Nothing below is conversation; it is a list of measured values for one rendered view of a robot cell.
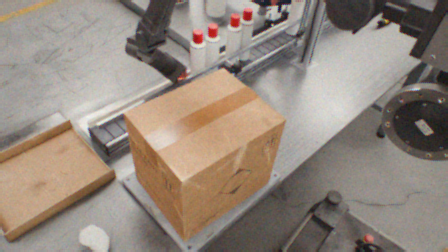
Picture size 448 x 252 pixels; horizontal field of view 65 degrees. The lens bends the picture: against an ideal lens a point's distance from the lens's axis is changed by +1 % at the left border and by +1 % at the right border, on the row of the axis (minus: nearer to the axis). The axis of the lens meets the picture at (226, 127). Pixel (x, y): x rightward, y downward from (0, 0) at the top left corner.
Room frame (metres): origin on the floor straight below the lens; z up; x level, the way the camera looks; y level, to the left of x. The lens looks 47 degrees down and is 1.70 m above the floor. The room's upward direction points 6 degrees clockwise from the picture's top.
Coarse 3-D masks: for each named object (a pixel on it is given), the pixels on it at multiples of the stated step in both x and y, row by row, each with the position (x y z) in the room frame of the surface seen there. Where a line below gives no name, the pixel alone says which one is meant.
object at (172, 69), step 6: (168, 54) 0.93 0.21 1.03; (168, 60) 0.86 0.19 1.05; (174, 60) 0.90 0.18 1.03; (168, 66) 0.85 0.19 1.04; (174, 66) 0.87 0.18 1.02; (180, 66) 0.88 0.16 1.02; (162, 72) 0.85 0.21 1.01; (168, 72) 0.86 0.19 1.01; (174, 72) 0.87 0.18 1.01; (180, 72) 0.86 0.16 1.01; (168, 78) 0.86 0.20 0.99; (174, 78) 0.85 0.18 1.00
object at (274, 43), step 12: (276, 36) 1.34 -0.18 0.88; (288, 36) 1.35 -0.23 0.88; (252, 48) 1.23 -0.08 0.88; (264, 48) 1.24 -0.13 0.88; (276, 48) 1.25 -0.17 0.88; (252, 60) 1.15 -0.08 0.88; (120, 120) 0.76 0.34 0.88; (96, 132) 0.70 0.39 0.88; (108, 132) 0.71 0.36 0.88; (120, 132) 0.71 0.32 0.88
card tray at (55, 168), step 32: (64, 128) 0.73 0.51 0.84; (0, 160) 0.59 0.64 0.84; (32, 160) 0.60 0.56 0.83; (64, 160) 0.62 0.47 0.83; (96, 160) 0.63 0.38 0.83; (0, 192) 0.49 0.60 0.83; (32, 192) 0.50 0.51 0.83; (64, 192) 0.51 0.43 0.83; (0, 224) 0.40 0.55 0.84; (32, 224) 0.40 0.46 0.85
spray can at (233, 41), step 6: (234, 18) 1.09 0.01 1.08; (240, 18) 1.10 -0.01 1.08; (234, 24) 1.09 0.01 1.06; (228, 30) 1.09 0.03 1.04; (234, 30) 1.08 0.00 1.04; (240, 30) 1.09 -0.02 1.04; (228, 36) 1.09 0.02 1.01; (234, 36) 1.08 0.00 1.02; (240, 36) 1.10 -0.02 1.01; (228, 42) 1.09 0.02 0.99; (234, 42) 1.08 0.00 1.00; (240, 42) 1.10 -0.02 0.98; (228, 48) 1.09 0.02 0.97; (234, 48) 1.08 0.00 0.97; (228, 54) 1.09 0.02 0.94; (234, 60) 1.09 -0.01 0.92; (228, 66) 1.08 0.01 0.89
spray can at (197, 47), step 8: (200, 32) 0.98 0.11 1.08; (200, 40) 0.97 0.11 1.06; (192, 48) 0.97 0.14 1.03; (200, 48) 0.96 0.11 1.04; (192, 56) 0.97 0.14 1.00; (200, 56) 0.96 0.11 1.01; (192, 64) 0.97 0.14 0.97; (200, 64) 0.96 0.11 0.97; (192, 72) 0.97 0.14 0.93; (192, 80) 0.97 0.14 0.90
